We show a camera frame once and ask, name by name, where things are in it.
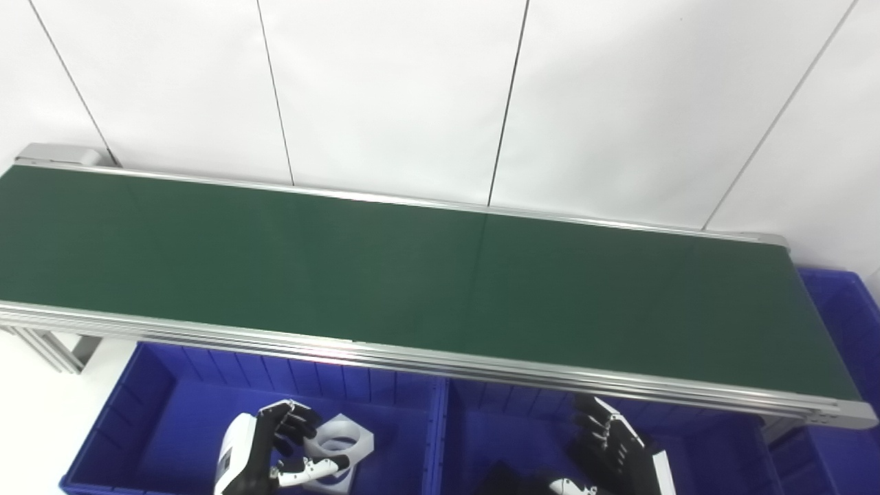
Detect empty blue bin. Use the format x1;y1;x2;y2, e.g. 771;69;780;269
763;268;880;495

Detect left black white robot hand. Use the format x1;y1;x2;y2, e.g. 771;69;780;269
213;400;351;495

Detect blue bin with black parts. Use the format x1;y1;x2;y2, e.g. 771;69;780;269
437;378;784;495

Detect green conveyor belt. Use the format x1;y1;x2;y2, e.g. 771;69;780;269
0;165;860;403
0;143;879;430

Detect aluminium conveyor leg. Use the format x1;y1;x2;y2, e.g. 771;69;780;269
3;327;104;374

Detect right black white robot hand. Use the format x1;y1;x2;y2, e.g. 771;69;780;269
550;394;678;495

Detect blue bin with white parts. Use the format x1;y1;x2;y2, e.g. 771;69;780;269
60;342;448;495

